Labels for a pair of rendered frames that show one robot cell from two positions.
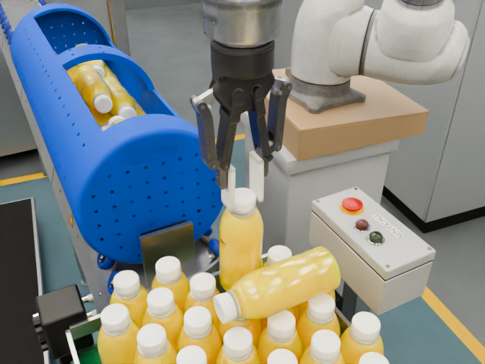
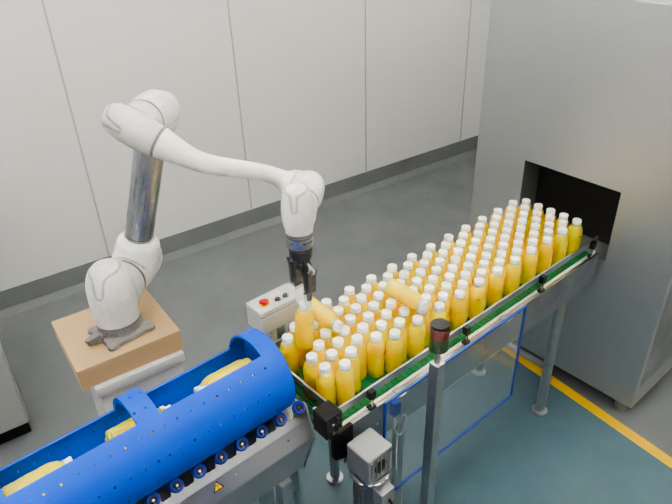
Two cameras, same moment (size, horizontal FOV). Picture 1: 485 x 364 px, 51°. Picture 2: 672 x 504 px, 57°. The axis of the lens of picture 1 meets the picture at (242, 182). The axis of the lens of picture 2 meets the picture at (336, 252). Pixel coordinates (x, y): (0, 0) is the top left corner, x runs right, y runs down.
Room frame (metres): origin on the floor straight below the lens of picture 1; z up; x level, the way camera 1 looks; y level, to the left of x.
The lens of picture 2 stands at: (0.83, 1.70, 2.48)
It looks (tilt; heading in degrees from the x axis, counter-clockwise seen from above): 32 degrees down; 258
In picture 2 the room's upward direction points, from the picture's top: 2 degrees counter-clockwise
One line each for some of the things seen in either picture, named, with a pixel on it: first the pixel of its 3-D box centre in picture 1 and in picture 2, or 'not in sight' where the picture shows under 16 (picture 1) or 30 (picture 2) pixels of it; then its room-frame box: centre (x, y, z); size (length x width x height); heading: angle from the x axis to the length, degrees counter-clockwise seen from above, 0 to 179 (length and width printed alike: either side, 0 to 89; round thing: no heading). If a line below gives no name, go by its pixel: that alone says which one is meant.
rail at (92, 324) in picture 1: (185, 290); (297, 380); (0.63, 0.10, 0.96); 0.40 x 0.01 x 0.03; 118
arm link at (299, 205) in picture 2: not in sight; (298, 206); (0.57, -0.01, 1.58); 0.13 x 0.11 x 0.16; 67
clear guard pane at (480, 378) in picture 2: not in sight; (456, 398); (0.02, 0.09, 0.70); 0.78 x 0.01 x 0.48; 28
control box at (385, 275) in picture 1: (366, 245); (276, 308); (0.66, -0.21, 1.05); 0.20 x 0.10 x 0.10; 28
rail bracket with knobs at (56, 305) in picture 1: (68, 323); (327, 420); (0.57, 0.30, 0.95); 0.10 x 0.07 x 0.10; 118
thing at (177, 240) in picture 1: (167, 253); not in sight; (0.70, 0.14, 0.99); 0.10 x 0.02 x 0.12; 118
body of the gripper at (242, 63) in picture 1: (242, 74); (301, 258); (0.58, 0.00, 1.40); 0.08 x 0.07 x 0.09; 118
